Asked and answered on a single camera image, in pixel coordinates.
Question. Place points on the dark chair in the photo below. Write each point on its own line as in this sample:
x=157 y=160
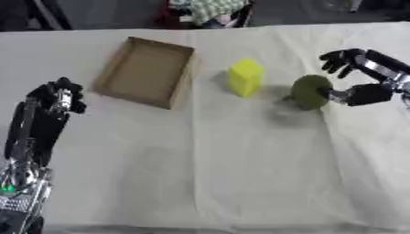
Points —
x=34 y=13

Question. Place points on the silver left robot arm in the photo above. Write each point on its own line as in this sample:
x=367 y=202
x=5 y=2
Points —
x=21 y=195

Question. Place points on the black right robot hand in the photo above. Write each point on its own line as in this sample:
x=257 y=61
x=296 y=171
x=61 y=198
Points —
x=368 y=93

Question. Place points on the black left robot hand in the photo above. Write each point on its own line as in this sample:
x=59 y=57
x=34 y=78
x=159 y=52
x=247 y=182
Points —
x=37 y=122

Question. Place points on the dark green round toy fruit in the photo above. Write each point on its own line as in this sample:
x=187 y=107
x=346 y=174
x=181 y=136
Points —
x=311 y=91

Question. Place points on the tan cardboard box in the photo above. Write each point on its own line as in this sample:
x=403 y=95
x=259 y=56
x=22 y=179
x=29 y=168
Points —
x=145 y=72

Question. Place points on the chair with checked cloth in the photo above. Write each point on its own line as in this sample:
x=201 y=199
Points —
x=211 y=12

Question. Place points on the yellow rectangular block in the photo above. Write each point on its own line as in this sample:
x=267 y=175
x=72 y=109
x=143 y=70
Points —
x=245 y=76

